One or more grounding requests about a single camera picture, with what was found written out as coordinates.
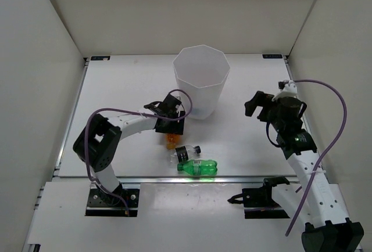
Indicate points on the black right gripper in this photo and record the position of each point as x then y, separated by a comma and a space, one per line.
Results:
258, 100

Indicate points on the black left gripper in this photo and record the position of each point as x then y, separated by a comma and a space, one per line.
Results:
176, 128

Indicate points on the orange plastic bottle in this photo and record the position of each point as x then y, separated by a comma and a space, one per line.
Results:
172, 141

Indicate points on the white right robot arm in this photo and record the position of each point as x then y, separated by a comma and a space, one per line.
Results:
327, 226

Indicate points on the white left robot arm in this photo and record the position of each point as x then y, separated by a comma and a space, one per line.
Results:
97, 143

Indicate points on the white octagonal plastic bin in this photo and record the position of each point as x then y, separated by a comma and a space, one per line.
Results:
201, 72

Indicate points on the clear bottle with black label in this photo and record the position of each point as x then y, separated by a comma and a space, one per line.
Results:
184, 153

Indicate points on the right black corner label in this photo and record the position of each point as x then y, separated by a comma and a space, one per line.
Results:
272, 56

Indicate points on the black corner label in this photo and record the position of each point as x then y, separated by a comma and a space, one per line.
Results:
272, 56
99, 58

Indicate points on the green plastic bottle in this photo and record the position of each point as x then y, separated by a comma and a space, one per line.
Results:
198, 167

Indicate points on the left black corner label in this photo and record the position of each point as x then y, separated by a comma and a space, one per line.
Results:
99, 58

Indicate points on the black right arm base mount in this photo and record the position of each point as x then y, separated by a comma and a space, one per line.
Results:
258, 202

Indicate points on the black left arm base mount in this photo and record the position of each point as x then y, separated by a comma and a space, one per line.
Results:
100, 204

